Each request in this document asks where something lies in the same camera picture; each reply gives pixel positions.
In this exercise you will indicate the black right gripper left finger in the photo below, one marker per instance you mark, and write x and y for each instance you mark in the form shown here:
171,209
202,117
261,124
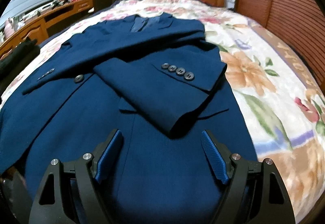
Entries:
69,191

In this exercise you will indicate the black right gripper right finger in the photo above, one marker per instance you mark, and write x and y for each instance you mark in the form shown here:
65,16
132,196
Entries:
254,192

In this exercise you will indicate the navy blue suit jacket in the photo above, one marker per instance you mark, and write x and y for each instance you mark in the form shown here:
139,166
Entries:
160,83

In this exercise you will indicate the floral bed blanket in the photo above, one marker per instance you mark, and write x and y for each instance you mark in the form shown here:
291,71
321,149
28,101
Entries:
282,106

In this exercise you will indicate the wooden desk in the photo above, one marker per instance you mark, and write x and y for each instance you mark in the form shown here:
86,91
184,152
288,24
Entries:
48,24

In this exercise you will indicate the wooden louvered wardrobe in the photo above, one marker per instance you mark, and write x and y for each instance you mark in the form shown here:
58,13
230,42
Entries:
300,23

